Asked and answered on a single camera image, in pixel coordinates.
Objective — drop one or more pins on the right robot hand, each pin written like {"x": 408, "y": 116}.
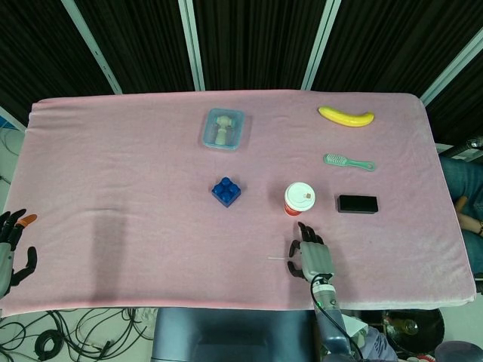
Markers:
{"x": 317, "y": 260}

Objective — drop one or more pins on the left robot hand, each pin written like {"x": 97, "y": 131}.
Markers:
{"x": 5, "y": 260}

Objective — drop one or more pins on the translucent straw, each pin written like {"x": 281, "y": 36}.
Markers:
{"x": 279, "y": 258}

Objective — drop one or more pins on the red paper cup white lid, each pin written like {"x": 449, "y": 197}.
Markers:
{"x": 298, "y": 196}

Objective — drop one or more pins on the clear container with blue lid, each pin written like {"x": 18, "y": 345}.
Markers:
{"x": 205, "y": 139}

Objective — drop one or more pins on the black rectangular box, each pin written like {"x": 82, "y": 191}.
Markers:
{"x": 357, "y": 203}

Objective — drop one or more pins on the green hairbrush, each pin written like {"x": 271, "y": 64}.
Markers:
{"x": 336, "y": 159}

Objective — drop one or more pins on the blue building block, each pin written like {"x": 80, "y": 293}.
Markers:
{"x": 226, "y": 192}

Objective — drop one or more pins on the blue-grey robot torso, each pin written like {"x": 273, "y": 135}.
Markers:
{"x": 226, "y": 335}

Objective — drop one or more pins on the yellow toy banana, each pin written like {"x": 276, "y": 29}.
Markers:
{"x": 347, "y": 118}

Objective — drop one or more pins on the beige toy in container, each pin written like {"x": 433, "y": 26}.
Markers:
{"x": 223, "y": 130}

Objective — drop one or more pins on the pink table cloth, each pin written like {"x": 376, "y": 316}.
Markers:
{"x": 151, "y": 188}

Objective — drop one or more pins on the person in blue jeans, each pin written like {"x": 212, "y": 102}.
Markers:
{"x": 458, "y": 177}

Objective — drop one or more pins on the white frame post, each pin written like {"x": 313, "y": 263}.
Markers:
{"x": 453, "y": 64}
{"x": 192, "y": 45}
{"x": 320, "y": 45}
{"x": 94, "y": 49}

